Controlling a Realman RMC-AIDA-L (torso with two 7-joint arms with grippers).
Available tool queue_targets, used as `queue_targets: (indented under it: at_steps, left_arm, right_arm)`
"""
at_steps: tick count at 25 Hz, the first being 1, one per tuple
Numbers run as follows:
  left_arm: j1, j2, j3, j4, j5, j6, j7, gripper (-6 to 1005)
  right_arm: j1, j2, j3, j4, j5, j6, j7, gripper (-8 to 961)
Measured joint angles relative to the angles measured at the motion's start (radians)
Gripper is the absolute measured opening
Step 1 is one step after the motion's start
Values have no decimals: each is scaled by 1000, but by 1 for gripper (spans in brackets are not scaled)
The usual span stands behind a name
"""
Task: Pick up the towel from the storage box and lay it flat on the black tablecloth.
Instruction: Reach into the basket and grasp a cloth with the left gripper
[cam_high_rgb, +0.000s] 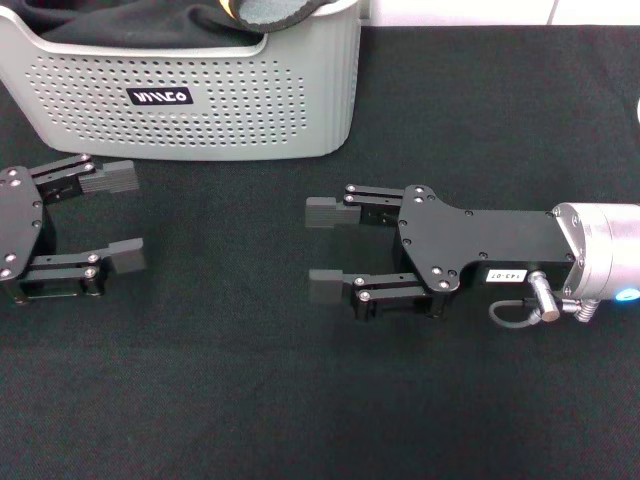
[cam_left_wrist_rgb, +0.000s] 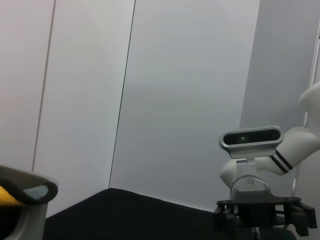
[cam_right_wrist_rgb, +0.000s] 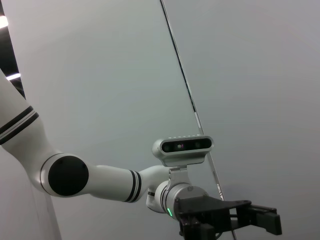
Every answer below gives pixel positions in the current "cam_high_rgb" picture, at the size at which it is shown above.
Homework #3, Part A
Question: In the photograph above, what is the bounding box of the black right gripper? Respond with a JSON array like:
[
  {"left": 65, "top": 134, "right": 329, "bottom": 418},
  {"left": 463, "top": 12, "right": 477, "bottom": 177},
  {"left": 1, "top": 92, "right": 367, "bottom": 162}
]
[{"left": 397, "top": 184, "right": 577, "bottom": 319}]

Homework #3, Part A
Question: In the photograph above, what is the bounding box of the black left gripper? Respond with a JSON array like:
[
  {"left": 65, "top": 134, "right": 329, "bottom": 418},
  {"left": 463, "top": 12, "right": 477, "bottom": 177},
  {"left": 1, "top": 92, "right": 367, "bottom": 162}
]
[{"left": 0, "top": 153, "right": 148, "bottom": 304}]

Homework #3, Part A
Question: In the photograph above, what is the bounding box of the grey towel with black edge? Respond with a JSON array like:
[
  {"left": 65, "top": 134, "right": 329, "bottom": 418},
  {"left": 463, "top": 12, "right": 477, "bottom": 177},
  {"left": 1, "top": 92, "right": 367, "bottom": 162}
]
[{"left": 230, "top": 0, "right": 332, "bottom": 34}]

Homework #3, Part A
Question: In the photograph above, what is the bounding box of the black tablecloth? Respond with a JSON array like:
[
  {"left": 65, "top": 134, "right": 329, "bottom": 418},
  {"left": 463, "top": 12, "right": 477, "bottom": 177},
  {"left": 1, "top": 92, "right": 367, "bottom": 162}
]
[{"left": 0, "top": 24, "right": 640, "bottom": 480}]

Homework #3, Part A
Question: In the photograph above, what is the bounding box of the grey perforated plastic storage box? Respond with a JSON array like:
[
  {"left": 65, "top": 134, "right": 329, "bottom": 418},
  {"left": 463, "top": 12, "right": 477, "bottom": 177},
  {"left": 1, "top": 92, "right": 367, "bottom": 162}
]
[{"left": 0, "top": 0, "right": 362, "bottom": 162}]

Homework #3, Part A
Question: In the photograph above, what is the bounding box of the black cloth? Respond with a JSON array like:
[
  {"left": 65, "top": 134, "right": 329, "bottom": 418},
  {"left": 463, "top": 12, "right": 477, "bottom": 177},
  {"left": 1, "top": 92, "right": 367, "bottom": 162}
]
[{"left": 22, "top": 0, "right": 267, "bottom": 51}]

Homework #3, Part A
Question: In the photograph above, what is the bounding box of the right gripper cable with plug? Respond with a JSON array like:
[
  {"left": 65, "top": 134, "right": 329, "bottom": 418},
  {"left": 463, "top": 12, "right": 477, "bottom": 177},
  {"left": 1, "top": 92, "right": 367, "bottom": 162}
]
[{"left": 488, "top": 271, "right": 599, "bottom": 331}]

